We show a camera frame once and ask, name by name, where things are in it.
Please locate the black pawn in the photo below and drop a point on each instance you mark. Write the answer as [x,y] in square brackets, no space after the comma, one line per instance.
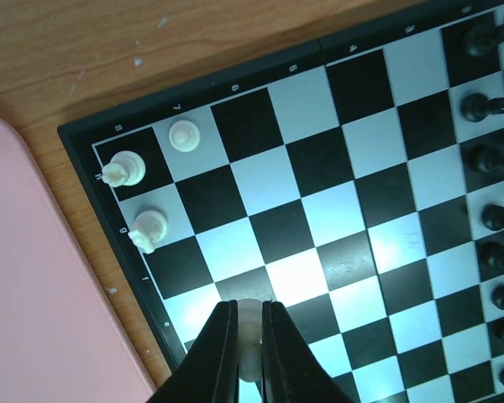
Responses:
[487,159]
[480,40]
[492,254]
[493,217]
[477,106]

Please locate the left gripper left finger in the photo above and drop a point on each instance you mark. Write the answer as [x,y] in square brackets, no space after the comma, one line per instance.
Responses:
[209,372]

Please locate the white rook piece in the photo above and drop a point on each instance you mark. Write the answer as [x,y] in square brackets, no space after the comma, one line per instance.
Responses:
[125,168]

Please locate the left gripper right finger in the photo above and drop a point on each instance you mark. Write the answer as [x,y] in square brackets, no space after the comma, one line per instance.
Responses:
[290,371]

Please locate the white knight piece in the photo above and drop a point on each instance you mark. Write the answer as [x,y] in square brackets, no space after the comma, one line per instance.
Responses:
[147,229]

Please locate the black white chessboard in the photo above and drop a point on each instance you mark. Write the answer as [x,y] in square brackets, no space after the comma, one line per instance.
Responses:
[335,178]

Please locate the pink plastic tray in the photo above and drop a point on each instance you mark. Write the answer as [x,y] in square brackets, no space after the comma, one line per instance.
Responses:
[60,340]

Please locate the white pawn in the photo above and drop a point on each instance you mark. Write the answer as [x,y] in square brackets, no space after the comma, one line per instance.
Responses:
[249,339]
[184,135]

